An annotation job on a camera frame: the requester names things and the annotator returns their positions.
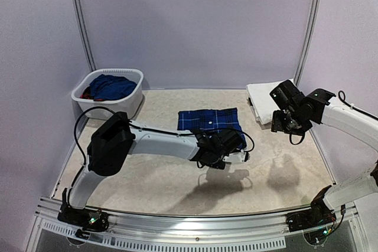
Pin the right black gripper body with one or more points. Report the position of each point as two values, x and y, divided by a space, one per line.
281 124

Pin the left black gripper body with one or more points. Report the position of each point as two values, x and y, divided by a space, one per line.
215 163

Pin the blue plaid shirt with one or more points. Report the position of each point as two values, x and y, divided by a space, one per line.
210 119

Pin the white t-shirt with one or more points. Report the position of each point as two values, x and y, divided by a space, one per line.
262 104

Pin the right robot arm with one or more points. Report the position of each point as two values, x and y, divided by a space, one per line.
344 134

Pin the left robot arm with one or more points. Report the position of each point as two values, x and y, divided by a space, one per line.
119 137

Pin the white plastic laundry basket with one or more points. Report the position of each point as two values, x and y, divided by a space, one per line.
130 104

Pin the dark blue garment in basket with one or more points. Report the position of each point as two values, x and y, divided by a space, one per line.
109 87

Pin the red garment in basket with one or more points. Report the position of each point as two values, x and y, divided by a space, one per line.
87 94

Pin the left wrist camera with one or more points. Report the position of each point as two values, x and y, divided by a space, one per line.
237 157

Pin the aluminium front rail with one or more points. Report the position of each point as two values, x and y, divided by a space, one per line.
140 232

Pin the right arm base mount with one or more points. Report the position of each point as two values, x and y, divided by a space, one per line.
318 222

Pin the right corner wall post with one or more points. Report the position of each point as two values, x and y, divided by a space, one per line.
313 11

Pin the corner wall post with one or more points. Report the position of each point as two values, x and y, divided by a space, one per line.
313 11
78 10

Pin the left corner wall post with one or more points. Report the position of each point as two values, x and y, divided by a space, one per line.
78 10

